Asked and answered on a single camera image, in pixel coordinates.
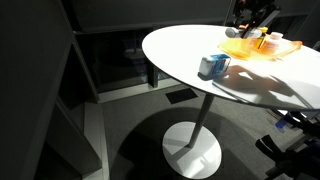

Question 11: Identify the white table pedestal base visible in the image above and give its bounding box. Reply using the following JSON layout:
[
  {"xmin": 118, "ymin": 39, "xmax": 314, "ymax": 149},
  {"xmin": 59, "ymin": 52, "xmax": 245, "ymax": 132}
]
[{"xmin": 162, "ymin": 94, "xmax": 222, "ymax": 180}]

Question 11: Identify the orange bottle with white cap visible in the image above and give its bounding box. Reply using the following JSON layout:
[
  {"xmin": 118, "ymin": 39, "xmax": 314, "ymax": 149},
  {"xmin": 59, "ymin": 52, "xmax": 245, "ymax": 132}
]
[{"xmin": 260, "ymin": 32, "xmax": 283, "ymax": 55}]

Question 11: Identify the black office chair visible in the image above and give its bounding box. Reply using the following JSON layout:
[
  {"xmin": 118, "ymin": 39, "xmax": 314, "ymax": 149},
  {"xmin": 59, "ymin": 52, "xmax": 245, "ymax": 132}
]
[{"xmin": 255, "ymin": 111, "xmax": 320, "ymax": 180}]

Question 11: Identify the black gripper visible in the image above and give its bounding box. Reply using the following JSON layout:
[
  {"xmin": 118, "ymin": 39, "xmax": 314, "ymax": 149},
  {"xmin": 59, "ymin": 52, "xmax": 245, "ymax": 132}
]
[{"xmin": 233, "ymin": 0, "xmax": 281, "ymax": 27}]

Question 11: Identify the white and blue tissue box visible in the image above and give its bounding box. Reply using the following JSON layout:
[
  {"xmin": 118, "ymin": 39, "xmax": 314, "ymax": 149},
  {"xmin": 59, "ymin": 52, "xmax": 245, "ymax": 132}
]
[{"xmin": 198, "ymin": 54, "xmax": 231, "ymax": 79}]

